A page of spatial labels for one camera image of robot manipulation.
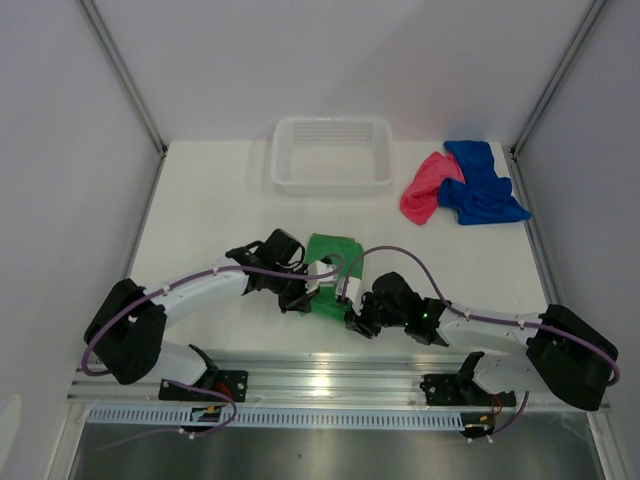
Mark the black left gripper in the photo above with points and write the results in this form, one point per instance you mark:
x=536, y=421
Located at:
x=299, y=303

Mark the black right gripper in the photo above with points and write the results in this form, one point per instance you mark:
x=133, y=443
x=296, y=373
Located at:
x=358, y=322

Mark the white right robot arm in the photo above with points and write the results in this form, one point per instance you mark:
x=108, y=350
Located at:
x=553, y=352

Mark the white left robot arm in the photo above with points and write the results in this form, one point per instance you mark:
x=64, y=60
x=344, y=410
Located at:
x=126, y=338

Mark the white plastic basket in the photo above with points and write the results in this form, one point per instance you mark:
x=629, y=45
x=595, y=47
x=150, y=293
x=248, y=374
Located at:
x=332, y=156

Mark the pink microfiber towel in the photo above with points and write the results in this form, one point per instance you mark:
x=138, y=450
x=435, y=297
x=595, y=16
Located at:
x=420, y=199

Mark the blue microfiber towel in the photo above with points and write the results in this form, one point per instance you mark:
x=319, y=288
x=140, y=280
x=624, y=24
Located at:
x=483, y=197

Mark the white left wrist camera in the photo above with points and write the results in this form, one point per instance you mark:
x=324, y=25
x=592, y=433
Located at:
x=322, y=273

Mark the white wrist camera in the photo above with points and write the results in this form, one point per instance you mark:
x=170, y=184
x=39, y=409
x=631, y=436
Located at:
x=322, y=273
x=348, y=291

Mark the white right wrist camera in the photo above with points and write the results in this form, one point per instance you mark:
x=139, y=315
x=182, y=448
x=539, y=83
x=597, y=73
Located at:
x=348, y=291

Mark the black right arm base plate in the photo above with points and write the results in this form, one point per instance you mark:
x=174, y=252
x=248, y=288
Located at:
x=459, y=389

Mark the aluminium front rail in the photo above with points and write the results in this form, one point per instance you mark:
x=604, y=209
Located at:
x=310, y=380

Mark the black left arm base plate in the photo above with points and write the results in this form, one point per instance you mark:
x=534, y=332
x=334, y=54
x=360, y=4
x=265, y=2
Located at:
x=230, y=383

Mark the white slotted cable duct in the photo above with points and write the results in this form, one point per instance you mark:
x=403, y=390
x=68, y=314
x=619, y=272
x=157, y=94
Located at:
x=413, y=420

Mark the aluminium frame post left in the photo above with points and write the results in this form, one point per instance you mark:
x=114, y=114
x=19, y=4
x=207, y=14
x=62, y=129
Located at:
x=116, y=62

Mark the aluminium frame post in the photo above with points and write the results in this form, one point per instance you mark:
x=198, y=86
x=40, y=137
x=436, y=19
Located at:
x=116, y=62
x=568, y=59

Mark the aluminium frame post right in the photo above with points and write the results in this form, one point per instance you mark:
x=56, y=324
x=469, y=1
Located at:
x=568, y=59

